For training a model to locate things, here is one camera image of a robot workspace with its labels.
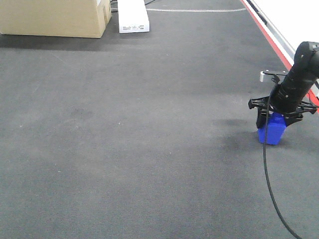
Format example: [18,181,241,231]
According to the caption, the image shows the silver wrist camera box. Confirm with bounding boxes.
[259,70,288,84]

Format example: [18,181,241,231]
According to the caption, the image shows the large cardboard box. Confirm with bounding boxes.
[0,0,112,38]

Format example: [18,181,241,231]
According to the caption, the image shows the red conveyor side rail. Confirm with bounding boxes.
[240,0,319,108]

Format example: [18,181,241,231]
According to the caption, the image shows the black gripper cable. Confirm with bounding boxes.
[262,89,304,239]

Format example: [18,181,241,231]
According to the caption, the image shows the blue plastic part block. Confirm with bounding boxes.
[258,113,286,145]

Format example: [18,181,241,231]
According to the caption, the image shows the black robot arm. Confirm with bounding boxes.
[248,41,319,129]

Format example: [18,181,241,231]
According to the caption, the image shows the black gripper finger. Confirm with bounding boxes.
[256,109,269,128]
[284,114,304,127]

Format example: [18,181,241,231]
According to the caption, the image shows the long white carton box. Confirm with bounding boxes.
[117,0,150,33]

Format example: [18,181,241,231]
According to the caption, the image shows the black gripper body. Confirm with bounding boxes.
[248,86,318,120]

